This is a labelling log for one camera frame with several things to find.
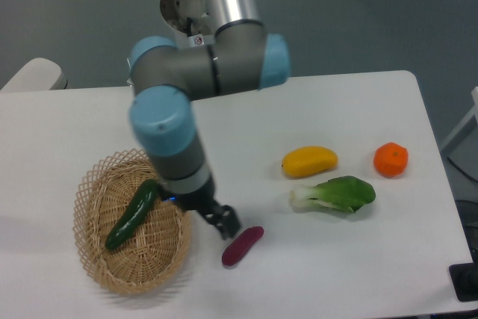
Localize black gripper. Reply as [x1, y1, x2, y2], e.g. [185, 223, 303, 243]
[161, 176, 241, 240]

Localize dark green cucumber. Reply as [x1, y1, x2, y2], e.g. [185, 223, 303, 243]
[105, 179, 159, 251]

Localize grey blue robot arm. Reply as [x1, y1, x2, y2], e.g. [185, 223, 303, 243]
[129, 0, 291, 239]

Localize woven wicker basket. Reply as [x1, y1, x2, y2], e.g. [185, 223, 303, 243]
[73, 149, 191, 294]

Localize purple sweet potato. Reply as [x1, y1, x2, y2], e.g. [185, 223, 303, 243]
[221, 226, 264, 267]

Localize yellow mango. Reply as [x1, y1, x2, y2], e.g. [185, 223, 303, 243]
[282, 146, 338, 178]

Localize green bok choy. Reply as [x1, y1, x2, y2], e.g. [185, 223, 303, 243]
[289, 176, 376, 213]

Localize orange tangerine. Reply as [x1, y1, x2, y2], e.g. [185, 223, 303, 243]
[373, 142, 409, 178]

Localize white chair armrest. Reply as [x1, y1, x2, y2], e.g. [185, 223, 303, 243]
[1, 58, 68, 93]

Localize black device at table edge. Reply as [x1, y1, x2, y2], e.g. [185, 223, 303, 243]
[449, 263, 477, 303]

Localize white furniture frame right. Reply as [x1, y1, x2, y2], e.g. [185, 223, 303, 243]
[439, 87, 477, 157]

